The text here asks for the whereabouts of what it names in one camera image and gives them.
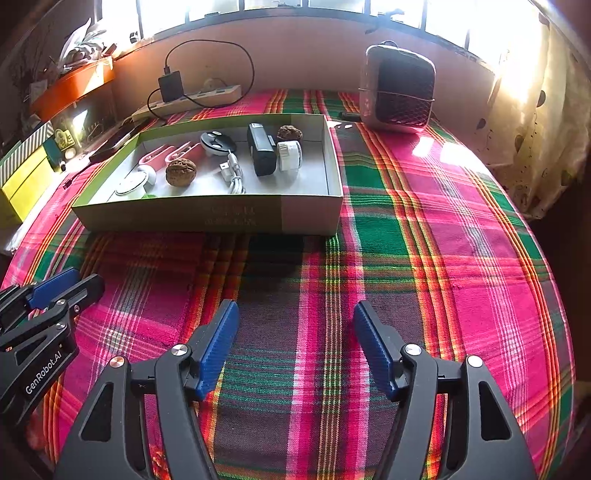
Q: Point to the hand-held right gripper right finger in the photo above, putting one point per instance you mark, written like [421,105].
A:
[376,355]

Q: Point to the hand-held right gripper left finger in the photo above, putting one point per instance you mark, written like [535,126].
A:
[217,350]

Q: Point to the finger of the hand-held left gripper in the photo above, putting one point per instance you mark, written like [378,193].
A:
[55,288]
[90,286]

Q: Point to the green round container white lid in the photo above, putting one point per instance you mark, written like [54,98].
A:
[127,190]

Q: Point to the white mushroom-shaped knob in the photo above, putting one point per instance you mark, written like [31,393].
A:
[144,174]

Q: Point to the light pink clip case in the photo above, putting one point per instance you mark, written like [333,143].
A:
[152,159]

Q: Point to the brown walnut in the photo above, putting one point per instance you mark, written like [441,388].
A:
[181,173]
[289,134]

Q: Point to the green cardboard box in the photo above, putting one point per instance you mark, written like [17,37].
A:
[277,214]

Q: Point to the black round disc holder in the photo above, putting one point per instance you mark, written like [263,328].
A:
[224,148]

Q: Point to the black bike light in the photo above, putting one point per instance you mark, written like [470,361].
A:
[263,159]

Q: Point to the small white jar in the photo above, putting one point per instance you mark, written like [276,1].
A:
[288,157]

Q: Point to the pink green plaid blanket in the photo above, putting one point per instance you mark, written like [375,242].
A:
[415,277]

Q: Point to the yellow box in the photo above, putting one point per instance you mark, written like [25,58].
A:
[23,194]

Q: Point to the small teal box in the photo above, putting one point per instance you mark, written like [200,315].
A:
[51,154]

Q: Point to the striped box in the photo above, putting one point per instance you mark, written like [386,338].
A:
[27,145]

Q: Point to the black smartphone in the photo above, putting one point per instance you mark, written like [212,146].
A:
[115,141]

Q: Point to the green round badge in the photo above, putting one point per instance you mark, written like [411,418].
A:
[63,138]

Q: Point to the dark glass case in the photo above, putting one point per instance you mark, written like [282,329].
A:
[99,106]

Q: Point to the orange tray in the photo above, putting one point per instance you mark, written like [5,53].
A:
[69,90]

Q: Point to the dried branches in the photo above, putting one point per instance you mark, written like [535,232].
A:
[27,78]

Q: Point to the black charger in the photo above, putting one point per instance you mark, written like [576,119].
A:
[171,86]

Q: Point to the white power strip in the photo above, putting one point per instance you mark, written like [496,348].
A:
[217,94]

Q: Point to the white plug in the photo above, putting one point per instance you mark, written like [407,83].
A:
[211,85]

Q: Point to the white plastic bags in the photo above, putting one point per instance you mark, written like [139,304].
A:
[81,46]

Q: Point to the small black cylinder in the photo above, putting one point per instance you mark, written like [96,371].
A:
[350,115]

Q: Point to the grey mesh-front speaker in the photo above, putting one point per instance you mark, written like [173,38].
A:
[406,101]

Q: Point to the cream dotted curtain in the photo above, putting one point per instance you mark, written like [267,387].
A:
[540,138]

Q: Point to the window grille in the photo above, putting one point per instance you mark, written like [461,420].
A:
[258,11]

